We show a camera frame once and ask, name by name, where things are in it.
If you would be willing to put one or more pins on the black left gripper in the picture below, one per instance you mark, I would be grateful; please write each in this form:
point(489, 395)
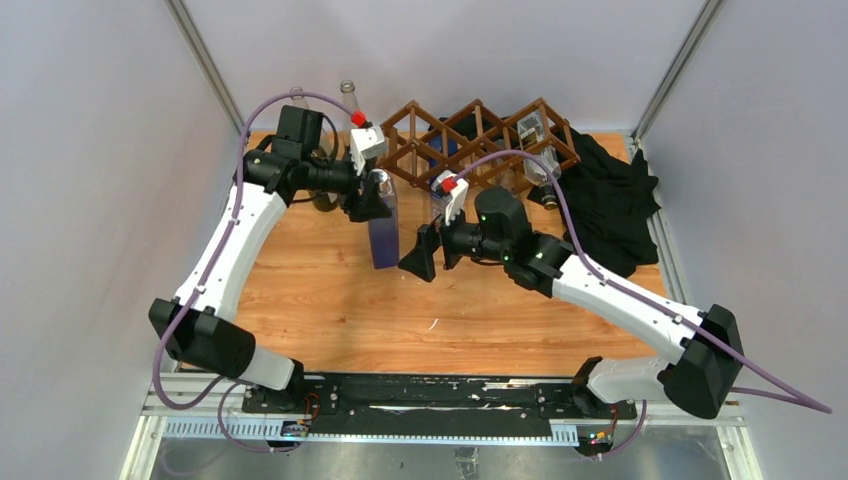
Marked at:
point(368, 202)

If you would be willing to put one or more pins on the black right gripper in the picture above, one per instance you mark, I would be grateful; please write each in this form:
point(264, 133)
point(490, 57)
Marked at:
point(420, 261)

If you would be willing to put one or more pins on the blue labelled clear bottle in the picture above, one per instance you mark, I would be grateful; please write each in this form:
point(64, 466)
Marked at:
point(384, 232)

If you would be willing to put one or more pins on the dark green wine bottle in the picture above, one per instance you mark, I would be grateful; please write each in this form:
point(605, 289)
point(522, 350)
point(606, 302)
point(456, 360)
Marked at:
point(323, 201)

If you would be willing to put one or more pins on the clear bottle with black label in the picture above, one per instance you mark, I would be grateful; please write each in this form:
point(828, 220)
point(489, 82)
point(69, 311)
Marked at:
point(348, 92)

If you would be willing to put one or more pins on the tall clear glass bottle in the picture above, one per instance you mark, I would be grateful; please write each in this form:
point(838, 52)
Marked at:
point(298, 99)

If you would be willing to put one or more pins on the clear square glass bottle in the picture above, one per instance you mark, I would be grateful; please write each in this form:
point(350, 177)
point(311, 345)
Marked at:
point(541, 171)

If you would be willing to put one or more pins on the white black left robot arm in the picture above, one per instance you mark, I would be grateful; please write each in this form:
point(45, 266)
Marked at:
point(196, 325)

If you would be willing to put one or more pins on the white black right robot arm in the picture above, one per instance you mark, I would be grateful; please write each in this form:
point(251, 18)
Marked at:
point(694, 366)

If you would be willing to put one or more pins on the brown wooden wine rack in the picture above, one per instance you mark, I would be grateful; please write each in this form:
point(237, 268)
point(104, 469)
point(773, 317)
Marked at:
point(421, 145)

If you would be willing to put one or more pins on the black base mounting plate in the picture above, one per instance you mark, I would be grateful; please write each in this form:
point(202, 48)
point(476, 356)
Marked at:
point(429, 406)

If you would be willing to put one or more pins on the black cloth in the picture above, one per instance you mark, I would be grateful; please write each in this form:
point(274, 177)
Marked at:
point(610, 202)

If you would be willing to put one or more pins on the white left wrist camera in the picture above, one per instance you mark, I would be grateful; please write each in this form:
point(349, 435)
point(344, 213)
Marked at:
point(366, 144)

